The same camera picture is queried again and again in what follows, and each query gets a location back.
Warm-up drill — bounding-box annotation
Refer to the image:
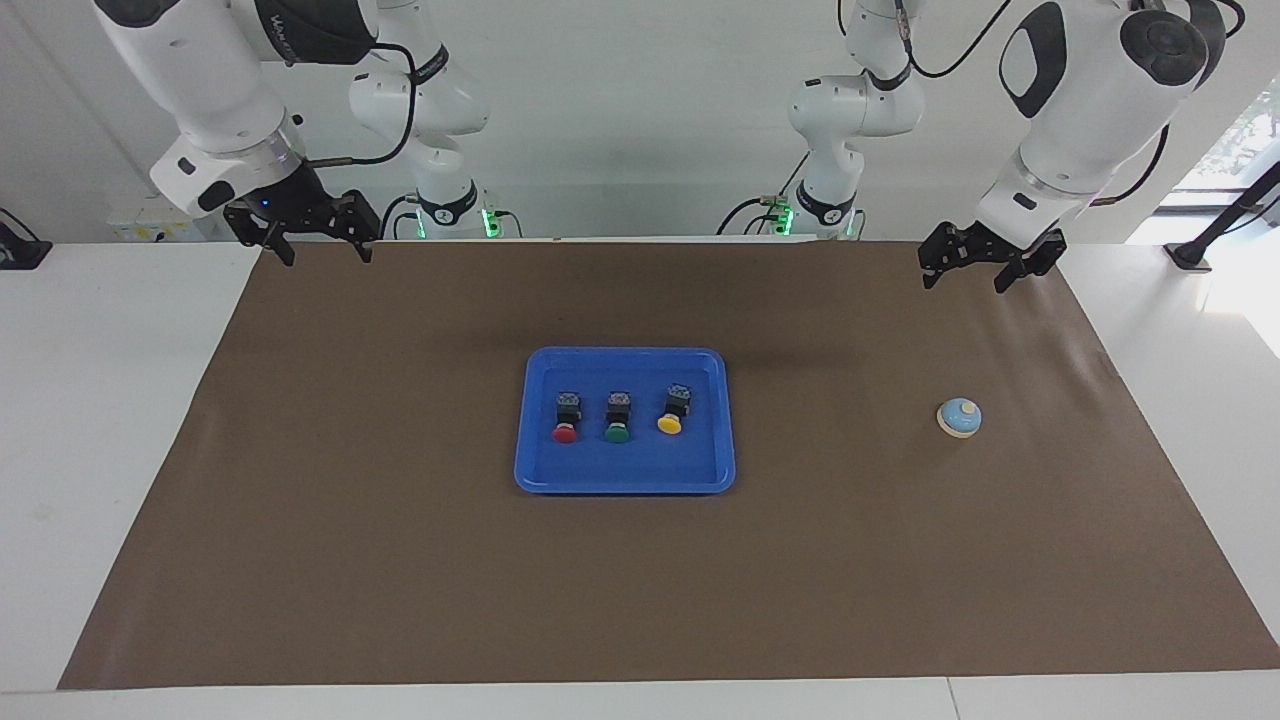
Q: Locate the light blue desk bell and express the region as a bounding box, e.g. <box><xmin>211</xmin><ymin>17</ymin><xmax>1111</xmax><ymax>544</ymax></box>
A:
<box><xmin>936</xmin><ymin>396</ymin><xmax>983</xmax><ymax>439</ymax></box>

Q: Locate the yellow push button switch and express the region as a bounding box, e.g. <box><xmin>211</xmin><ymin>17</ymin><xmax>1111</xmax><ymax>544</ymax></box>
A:
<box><xmin>656</xmin><ymin>383</ymin><xmax>694</xmax><ymax>436</ymax></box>

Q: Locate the blue plastic tray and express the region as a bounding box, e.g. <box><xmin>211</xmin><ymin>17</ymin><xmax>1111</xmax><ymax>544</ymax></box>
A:
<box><xmin>513</xmin><ymin>346</ymin><xmax>738</xmax><ymax>496</ymax></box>

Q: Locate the white power strip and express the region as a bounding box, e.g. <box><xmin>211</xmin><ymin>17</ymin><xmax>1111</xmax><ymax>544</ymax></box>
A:
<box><xmin>108</xmin><ymin>205</ymin><xmax>227</xmax><ymax>243</ymax></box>

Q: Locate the bright window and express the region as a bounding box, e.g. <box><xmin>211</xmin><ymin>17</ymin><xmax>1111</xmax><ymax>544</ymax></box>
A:
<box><xmin>1150</xmin><ymin>80</ymin><xmax>1280</xmax><ymax>216</ymax></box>

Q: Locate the brown table mat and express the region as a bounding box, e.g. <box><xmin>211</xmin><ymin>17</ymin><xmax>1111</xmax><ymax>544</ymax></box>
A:
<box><xmin>57</xmin><ymin>240</ymin><xmax>1280</xmax><ymax>691</ymax></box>

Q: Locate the black right base cable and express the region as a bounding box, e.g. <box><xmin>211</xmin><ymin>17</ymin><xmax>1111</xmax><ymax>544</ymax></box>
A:
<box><xmin>378</xmin><ymin>193</ymin><xmax>421</xmax><ymax>241</ymax></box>

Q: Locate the black base cable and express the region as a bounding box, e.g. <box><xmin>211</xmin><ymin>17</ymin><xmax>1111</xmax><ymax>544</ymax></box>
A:
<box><xmin>717</xmin><ymin>150</ymin><xmax>809</xmax><ymax>237</ymax></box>
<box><xmin>378</xmin><ymin>193</ymin><xmax>421</xmax><ymax>241</ymax></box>

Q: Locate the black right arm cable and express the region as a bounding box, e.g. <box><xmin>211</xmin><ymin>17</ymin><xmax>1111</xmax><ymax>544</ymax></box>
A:
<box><xmin>300</xmin><ymin>40</ymin><xmax>417</xmax><ymax>169</ymax></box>

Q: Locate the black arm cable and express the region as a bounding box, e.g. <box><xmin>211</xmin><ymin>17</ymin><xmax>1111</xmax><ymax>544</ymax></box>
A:
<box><xmin>900</xmin><ymin>0</ymin><xmax>1246</xmax><ymax>208</ymax></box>
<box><xmin>300</xmin><ymin>40</ymin><xmax>417</xmax><ymax>169</ymax></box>

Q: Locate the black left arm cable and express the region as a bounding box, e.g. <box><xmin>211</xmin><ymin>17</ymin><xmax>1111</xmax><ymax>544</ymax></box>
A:
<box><xmin>900</xmin><ymin>0</ymin><xmax>1246</xmax><ymax>208</ymax></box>

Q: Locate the black camera stand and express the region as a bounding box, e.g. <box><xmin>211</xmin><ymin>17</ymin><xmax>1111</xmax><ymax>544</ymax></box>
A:
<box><xmin>1165</xmin><ymin>160</ymin><xmax>1280</xmax><ymax>273</ymax></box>

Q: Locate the black left base cable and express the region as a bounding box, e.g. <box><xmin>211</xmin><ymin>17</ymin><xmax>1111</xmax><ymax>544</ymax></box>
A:
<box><xmin>717</xmin><ymin>150</ymin><xmax>809</xmax><ymax>237</ymax></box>

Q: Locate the black table clamp mount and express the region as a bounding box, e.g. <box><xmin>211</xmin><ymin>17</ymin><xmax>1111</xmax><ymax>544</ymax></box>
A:
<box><xmin>0</xmin><ymin>208</ymin><xmax>53</xmax><ymax>271</ymax></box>

